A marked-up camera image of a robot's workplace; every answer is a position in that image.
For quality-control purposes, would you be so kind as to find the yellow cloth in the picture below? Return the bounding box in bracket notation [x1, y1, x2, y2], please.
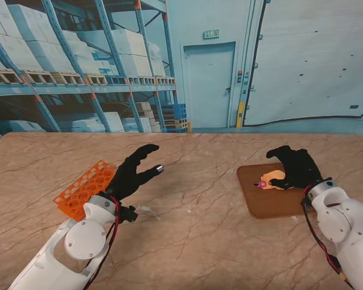
[260, 169, 287, 191]

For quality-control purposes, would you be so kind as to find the printed warehouse backdrop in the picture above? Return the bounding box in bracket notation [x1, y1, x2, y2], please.
[0, 0, 363, 135]

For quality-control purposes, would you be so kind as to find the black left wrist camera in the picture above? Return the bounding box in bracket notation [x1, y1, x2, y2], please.
[119, 205, 139, 224]

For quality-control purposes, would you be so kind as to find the red black right arm cable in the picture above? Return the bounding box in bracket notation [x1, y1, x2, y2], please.
[301, 187, 356, 288]

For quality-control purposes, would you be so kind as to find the red black arm cable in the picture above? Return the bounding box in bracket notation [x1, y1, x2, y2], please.
[301, 187, 356, 288]
[84, 196, 122, 290]

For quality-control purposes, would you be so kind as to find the white tape scrap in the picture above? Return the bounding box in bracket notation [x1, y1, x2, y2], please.
[135, 204, 163, 221]

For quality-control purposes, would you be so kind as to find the red black left arm cable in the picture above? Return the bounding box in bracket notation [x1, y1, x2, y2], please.
[84, 196, 122, 290]

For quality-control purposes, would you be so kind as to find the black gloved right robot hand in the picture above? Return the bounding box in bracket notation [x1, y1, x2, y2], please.
[265, 145, 324, 191]

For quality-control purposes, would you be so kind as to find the brown wooden tray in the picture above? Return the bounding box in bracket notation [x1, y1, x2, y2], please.
[236, 162, 319, 220]

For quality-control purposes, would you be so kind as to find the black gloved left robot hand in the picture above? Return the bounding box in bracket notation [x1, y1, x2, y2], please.
[105, 144, 166, 203]

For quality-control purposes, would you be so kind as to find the orange test tube rack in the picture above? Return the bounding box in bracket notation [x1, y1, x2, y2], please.
[53, 159, 118, 220]

